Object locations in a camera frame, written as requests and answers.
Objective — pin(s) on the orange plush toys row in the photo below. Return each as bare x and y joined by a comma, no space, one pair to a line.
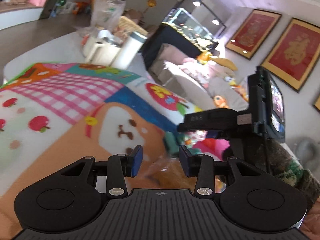
240,89

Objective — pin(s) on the red framed picture, left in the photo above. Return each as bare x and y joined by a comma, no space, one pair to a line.
252,33

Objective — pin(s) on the red framed picture, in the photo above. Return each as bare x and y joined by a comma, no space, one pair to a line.
295,54
316,104
252,33

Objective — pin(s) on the yellow banana plush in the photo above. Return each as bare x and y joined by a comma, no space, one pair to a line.
207,56

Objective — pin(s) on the glass fish tank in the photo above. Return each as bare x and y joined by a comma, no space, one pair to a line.
202,37

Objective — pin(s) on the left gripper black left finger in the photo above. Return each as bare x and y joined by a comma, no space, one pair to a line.
120,166

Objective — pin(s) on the beige sofa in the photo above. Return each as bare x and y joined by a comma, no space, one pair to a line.
174,79

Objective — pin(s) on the white thermos bottle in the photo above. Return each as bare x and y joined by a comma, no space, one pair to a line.
128,50

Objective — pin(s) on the black fish tank cabinet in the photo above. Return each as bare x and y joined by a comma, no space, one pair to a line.
167,44

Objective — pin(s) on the orange clownfish plush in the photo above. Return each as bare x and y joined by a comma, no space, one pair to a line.
220,102

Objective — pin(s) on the pink floral blanket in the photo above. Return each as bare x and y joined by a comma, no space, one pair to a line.
199,72

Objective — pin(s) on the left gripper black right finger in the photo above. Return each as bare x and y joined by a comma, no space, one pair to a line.
200,166

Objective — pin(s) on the red framed picture, right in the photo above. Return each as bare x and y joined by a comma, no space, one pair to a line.
316,104

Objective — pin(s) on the woven patterned box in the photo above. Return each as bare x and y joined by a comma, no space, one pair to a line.
125,27

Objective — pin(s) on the colourful cartoon play mat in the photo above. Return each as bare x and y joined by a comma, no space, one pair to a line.
55,114

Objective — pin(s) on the white kettle jug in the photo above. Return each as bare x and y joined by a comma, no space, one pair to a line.
101,48

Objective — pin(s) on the red framed picture, middle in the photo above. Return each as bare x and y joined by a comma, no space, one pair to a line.
295,54

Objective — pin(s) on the clear plastic bag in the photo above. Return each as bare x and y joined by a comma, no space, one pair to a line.
106,13

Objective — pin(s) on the grey neck pillow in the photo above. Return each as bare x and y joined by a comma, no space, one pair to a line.
307,152

